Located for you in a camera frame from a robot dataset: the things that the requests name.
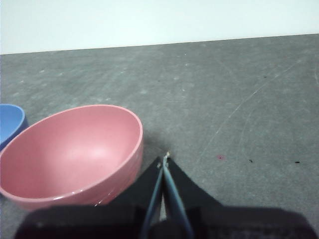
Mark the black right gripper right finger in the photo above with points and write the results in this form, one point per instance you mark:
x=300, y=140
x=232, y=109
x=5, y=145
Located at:
x=211, y=221

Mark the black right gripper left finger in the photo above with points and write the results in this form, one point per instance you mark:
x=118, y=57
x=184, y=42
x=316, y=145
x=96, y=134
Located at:
x=112, y=221

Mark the red bowl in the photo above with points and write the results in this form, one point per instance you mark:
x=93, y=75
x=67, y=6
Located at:
x=74, y=154

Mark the blue bowl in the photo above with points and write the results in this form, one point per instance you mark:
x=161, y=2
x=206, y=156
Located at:
x=10, y=122

